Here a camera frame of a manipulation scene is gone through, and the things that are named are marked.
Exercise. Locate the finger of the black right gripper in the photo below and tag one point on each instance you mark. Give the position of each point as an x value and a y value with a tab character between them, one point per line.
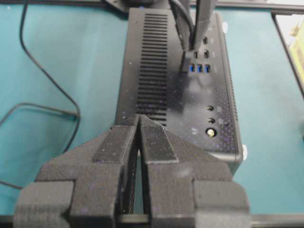
204	11
183	21

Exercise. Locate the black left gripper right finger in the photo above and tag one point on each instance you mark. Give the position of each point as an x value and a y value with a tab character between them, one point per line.
184	186

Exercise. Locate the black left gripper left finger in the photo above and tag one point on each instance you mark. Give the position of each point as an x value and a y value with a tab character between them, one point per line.
86	187

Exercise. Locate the black mini PC box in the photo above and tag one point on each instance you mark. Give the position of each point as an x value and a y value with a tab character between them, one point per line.
198	106

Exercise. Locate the black aluminium frame rail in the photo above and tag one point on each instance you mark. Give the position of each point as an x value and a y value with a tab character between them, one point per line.
282	9

